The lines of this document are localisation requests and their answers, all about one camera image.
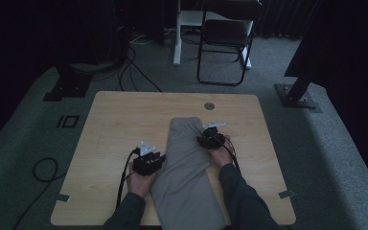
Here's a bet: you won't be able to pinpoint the person's right hand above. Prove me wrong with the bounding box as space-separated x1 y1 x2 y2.
208 134 235 169

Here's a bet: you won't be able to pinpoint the black floor cable bundle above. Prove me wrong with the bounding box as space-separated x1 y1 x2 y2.
116 44 162 93

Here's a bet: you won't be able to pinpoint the black metal stand base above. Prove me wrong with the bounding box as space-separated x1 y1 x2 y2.
42 61 94 103

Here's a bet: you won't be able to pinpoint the dark curtain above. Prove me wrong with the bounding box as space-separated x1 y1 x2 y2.
257 0 321 41

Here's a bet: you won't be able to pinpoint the black floor tape marking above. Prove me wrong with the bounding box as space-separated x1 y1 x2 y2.
56 114 81 129

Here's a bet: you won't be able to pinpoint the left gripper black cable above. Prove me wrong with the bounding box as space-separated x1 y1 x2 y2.
115 147 141 210

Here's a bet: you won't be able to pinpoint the black slanted metal stand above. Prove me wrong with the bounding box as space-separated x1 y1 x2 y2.
274 32 322 113

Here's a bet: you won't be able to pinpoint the white desk frame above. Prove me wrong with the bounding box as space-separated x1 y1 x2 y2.
172 0 254 70

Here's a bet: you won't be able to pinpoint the black looped floor cable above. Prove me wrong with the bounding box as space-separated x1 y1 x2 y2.
12 157 68 230

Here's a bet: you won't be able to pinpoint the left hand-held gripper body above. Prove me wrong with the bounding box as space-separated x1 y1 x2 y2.
131 141 161 177

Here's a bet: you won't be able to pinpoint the grey pants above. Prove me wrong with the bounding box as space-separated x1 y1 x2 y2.
149 116 228 230

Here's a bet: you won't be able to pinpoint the person's left hand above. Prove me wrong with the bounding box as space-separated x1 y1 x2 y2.
126 162 158 199

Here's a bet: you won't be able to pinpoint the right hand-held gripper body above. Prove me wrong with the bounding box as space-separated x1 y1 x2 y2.
198 120 227 150

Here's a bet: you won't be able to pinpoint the black folding chair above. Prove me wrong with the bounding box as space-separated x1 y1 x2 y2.
196 0 264 87

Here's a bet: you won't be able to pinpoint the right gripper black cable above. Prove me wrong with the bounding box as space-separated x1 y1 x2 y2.
217 133 242 173

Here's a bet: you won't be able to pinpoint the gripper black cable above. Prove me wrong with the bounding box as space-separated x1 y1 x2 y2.
115 147 141 210
217 133 242 173

